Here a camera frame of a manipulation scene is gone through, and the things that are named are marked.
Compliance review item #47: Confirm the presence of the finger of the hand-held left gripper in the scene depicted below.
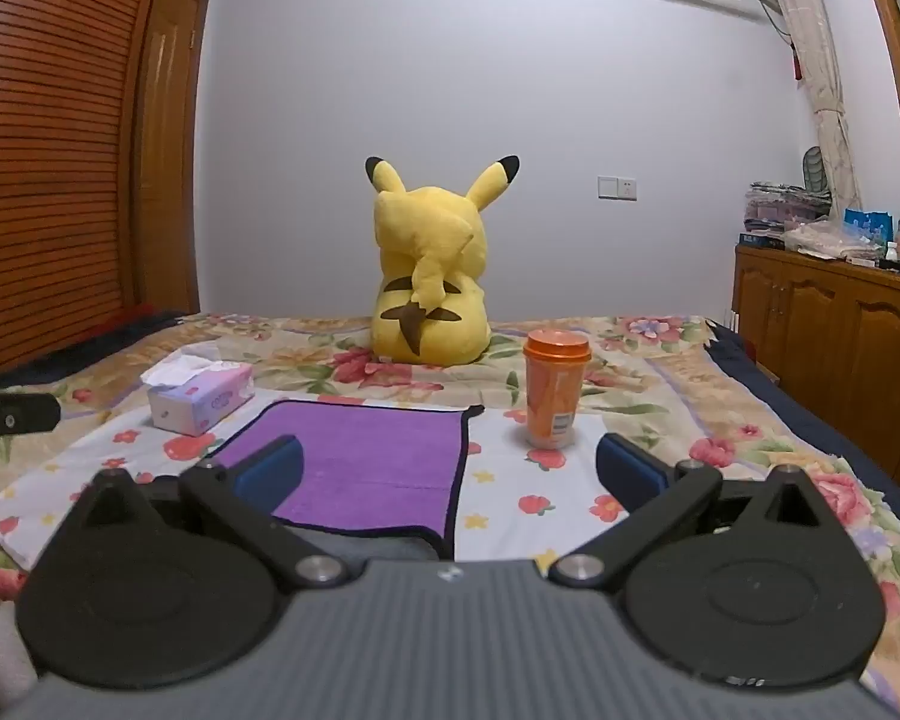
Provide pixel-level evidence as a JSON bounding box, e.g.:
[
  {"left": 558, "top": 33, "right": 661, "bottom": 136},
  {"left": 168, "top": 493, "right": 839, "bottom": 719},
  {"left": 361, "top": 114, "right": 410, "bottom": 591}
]
[{"left": 0, "top": 392, "right": 62, "bottom": 466}]

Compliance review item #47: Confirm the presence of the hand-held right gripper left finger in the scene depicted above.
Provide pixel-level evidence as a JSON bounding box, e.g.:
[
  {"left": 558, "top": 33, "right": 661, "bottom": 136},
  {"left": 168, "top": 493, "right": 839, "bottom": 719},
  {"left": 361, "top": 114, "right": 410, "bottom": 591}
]
[{"left": 69, "top": 435, "right": 350, "bottom": 590}]

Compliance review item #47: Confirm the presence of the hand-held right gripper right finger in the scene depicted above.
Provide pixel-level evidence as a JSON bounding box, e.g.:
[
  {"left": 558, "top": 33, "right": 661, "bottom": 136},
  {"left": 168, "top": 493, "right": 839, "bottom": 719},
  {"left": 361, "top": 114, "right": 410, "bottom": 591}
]
[{"left": 549, "top": 433, "right": 832, "bottom": 590}]

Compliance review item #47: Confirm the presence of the purple towel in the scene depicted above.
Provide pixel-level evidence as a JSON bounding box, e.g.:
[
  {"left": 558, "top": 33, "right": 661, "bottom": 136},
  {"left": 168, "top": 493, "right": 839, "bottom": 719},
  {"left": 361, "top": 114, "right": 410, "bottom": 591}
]
[{"left": 208, "top": 399, "right": 485, "bottom": 562}]

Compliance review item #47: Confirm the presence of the tissue box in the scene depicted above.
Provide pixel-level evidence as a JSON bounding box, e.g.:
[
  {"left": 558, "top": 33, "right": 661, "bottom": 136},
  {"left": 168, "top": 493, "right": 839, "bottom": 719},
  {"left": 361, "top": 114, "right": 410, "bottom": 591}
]
[{"left": 139, "top": 356, "right": 256, "bottom": 437}]

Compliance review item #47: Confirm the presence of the orange cup with lid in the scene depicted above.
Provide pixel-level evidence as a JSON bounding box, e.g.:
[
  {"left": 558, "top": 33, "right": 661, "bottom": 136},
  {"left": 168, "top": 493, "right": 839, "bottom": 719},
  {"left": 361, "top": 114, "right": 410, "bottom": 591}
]
[{"left": 523, "top": 329, "right": 592, "bottom": 449}]

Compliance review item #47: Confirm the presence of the floral bed sheet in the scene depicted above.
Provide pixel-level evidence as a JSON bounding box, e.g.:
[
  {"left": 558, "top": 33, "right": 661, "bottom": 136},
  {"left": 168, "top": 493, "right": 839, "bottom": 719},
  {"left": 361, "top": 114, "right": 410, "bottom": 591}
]
[{"left": 0, "top": 311, "right": 900, "bottom": 713}]

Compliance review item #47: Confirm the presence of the white strawberry print cloth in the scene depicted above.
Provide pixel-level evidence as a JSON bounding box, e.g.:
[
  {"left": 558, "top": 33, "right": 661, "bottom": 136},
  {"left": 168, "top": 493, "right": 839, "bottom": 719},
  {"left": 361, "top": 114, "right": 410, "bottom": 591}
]
[{"left": 0, "top": 390, "right": 646, "bottom": 572}]

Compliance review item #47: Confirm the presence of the dark blue blanket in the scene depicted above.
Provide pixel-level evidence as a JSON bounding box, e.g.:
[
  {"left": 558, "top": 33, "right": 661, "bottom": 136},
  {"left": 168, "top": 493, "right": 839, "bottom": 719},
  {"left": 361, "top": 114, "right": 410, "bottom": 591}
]
[{"left": 709, "top": 319, "right": 900, "bottom": 533}]

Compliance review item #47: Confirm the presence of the wooden cabinet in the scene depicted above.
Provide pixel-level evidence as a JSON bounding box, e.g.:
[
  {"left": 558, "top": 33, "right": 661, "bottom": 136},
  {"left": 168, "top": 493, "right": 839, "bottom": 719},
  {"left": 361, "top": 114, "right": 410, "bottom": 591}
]
[{"left": 731, "top": 244, "right": 900, "bottom": 458}]

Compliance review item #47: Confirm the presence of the white fuzzy cloth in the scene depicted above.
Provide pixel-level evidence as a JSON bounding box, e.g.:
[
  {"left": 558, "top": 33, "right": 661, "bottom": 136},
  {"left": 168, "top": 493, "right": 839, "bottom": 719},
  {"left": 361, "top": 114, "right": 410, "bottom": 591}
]
[{"left": 0, "top": 600, "right": 38, "bottom": 720}]

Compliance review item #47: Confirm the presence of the yellow plush toy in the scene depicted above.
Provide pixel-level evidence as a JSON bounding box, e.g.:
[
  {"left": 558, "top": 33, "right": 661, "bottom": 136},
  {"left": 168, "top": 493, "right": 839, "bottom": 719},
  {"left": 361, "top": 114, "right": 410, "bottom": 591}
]
[{"left": 365, "top": 155, "right": 521, "bottom": 367}]

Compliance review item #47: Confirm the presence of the wooden door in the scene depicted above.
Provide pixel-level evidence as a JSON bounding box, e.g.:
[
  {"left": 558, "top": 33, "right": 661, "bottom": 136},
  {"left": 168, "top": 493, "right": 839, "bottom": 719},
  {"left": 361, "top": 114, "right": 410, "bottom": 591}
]
[{"left": 131, "top": 0, "right": 211, "bottom": 316}]

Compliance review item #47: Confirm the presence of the wooden louvered wardrobe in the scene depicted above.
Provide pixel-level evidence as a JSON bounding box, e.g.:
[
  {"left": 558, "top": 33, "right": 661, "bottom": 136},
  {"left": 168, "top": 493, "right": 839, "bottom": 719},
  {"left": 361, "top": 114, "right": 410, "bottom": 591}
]
[{"left": 0, "top": 0, "right": 177, "bottom": 376}]

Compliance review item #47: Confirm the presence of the stack of folded cloths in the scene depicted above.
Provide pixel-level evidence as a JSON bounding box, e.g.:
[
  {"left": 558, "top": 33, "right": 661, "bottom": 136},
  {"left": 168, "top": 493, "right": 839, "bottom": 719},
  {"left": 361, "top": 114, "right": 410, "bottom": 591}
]
[{"left": 744, "top": 181, "right": 830, "bottom": 235}]

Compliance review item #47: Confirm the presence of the plastic wrapped bedding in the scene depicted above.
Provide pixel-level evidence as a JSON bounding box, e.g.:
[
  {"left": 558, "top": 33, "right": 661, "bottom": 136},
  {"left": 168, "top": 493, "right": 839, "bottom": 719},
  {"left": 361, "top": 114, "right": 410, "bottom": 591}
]
[{"left": 784, "top": 219, "right": 882, "bottom": 260}]

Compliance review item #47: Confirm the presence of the blue gift bag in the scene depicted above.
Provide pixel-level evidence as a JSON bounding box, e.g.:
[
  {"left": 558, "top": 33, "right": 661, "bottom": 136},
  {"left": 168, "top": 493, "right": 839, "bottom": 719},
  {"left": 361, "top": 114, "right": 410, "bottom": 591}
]
[{"left": 844, "top": 208, "right": 895, "bottom": 245}]

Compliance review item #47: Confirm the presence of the patterned curtain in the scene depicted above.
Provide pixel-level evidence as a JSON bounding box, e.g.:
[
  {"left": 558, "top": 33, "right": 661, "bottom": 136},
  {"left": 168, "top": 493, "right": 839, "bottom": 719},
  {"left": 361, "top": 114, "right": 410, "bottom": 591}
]
[{"left": 750, "top": 0, "right": 863, "bottom": 211}]

